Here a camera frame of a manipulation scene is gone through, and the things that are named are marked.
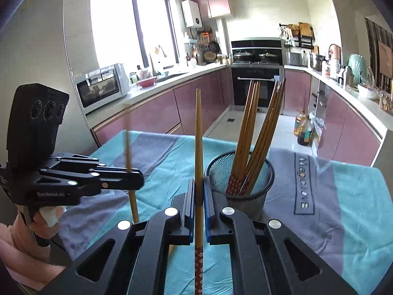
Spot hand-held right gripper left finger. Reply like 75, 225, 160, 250
40, 180, 195, 295

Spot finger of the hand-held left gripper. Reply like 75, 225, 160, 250
80, 177, 145, 198
80, 159, 144, 181

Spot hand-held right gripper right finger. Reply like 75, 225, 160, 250
203, 177, 358, 295

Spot wooden chopstick floral red end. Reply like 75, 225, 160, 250
187, 88, 205, 295
124, 129, 140, 225

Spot black mesh pen holder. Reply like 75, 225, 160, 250
204, 150, 275, 220

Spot bunch of wooden chopsticks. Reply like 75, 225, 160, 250
225, 78, 287, 195

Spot person's left hand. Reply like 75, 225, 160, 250
31, 205, 66, 241

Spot white countertop oven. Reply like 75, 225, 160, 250
73, 63, 129, 114

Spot grey refrigerator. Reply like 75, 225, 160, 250
0, 0, 99, 173

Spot pink base cabinets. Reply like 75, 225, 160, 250
284, 68, 384, 168
92, 66, 231, 148

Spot kitchen faucet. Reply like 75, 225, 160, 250
149, 51, 160, 79

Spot black built-in oven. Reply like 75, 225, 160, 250
231, 65, 284, 108

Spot dark oil bottle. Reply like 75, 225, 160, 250
297, 123, 314, 146

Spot yellow oil bottle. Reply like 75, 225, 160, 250
293, 110, 309, 139

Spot teal grey tablecloth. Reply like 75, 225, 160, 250
57, 131, 393, 295

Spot white plastic bag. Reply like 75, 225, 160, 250
309, 112, 326, 151

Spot kitchen window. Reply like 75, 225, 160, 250
90, 0, 180, 68

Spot black range hood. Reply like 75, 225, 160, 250
231, 38, 283, 50

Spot white water heater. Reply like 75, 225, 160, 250
181, 0, 203, 28

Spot steel stock pot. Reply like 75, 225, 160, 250
309, 52, 326, 71

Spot white bowl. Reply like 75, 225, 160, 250
356, 84, 379, 100

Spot pink kettle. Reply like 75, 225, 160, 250
328, 44, 343, 65

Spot wooden cutting board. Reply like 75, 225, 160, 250
298, 22, 312, 39

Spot green kitchen appliance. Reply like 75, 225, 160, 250
347, 54, 373, 87

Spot clear plastic container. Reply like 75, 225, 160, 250
378, 90, 393, 114

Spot black wall rack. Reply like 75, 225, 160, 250
279, 23, 315, 50

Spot pink wall cabinet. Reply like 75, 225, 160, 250
189, 0, 232, 19

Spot framed wall picture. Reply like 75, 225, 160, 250
377, 40, 393, 77

